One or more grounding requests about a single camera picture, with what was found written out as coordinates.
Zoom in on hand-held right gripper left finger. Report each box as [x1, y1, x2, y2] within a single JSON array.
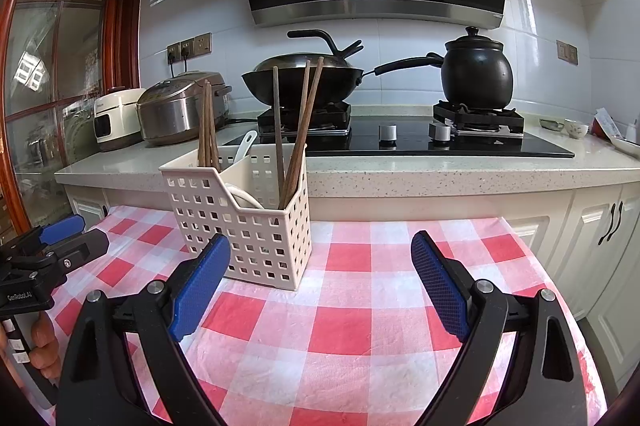
[[56, 233, 232, 426]]

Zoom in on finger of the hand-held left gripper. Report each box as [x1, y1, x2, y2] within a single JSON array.
[[10, 214, 86, 257], [30, 228, 110, 277]]

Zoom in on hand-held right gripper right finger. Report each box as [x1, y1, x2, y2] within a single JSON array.
[[410, 230, 588, 426]]

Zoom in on white plastic utensil basket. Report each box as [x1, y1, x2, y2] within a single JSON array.
[[159, 145, 312, 291]]

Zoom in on white ceramic soup spoon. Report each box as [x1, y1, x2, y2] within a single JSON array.
[[222, 182, 264, 210]]

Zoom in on brown wooden chopstick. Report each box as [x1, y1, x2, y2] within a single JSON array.
[[205, 80, 215, 169], [209, 88, 222, 171], [284, 56, 325, 210], [198, 82, 209, 167]]

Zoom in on dark wooden chopstick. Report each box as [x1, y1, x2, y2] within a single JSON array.
[[280, 60, 312, 209], [272, 66, 286, 209]]

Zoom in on person's left hand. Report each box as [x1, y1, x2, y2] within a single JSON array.
[[30, 313, 63, 382]]

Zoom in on red checkered tablecloth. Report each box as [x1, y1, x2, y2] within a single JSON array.
[[47, 205, 608, 426]]

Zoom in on white countertop appliance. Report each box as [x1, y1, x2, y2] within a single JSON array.
[[93, 87, 147, 153]]

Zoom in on speckled stone kitchen countertop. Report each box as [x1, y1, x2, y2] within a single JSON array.
[[54, 103, 640, 199]]

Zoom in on silver rice cooker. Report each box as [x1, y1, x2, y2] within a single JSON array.
[[136, 70, 233, 147]]

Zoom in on wood framed glass door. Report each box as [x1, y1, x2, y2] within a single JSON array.
[[0, 0, 143, 251]]

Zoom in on black glass gas cooktop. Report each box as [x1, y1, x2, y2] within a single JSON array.
[[220, 100, 576, 158]]

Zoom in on small white bowl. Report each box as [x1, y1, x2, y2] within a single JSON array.
[[564, 119, 590, 140]]

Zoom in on black clay pot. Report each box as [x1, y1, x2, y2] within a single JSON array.
[[440, 26, 515, 111]]

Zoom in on black wok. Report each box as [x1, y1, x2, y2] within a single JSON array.
[[241, 53, 446, 109]]

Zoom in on red and white packet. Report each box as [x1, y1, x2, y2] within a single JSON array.
[[592, 107, 626, 139]]

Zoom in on triple wall socket panel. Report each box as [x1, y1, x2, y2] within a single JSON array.
[[166, 32, 213, 61]]

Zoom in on wok lid with black handle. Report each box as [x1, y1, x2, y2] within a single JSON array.
[[254, 29, 364, 72]]

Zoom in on wall switch plate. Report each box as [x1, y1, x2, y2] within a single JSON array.
[[556, 40, 579, 65]]

